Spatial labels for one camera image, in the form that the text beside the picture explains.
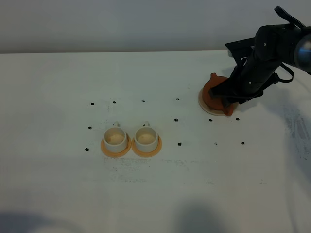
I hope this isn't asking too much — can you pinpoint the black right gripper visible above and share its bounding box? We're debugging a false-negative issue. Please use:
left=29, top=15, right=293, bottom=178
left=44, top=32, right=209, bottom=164
left=209, top=36, right=280, bottom=110

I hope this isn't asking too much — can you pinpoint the brown clay teapot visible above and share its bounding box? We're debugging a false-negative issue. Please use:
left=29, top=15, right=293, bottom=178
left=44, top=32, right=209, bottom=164
left=201, top=73, right=237, bottom=116

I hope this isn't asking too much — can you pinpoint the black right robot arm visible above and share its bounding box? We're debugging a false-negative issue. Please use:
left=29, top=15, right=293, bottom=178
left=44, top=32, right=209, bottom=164
left=203, top=24, right=311, bottom=115

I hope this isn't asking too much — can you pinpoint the cream round teapot coaster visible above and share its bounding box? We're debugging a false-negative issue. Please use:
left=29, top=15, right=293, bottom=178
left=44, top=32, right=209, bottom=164
left=198, top=89, right=228, bottom=117

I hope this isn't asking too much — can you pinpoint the right white teacup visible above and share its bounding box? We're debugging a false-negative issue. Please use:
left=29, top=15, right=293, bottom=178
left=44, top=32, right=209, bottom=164
left=134, top=121, right=158, bottom=153

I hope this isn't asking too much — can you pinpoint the white teacup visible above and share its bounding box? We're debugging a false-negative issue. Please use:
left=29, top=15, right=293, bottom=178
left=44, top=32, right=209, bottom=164
left=134, top=121, right=158, bottom=153
left=103, top=121, right=128, bottom=153

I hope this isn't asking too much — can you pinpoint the right orange round coaster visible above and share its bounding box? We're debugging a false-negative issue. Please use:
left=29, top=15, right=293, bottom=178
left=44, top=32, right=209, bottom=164
left=131, top=136, right=162, bottom=158

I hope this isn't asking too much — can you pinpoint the orange round coaster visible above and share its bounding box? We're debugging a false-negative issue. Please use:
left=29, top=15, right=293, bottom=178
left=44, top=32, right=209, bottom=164
left=131, top=136, right=162, bottom=158
left=101, top=137, right=132, bottom=158

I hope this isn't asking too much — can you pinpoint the left white teacup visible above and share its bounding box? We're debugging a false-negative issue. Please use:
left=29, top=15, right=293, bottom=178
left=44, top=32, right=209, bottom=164
left=103, top=121, right=128, bottom=153

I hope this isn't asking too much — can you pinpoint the left orange round coaster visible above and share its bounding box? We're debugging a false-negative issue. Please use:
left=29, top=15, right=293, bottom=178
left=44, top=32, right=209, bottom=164
left=101, top=137, right=132, bottom=158

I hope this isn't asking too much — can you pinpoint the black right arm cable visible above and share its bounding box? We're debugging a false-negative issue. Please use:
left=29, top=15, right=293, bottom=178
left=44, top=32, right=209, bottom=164
left=274, top=5, right=306, bottom=83

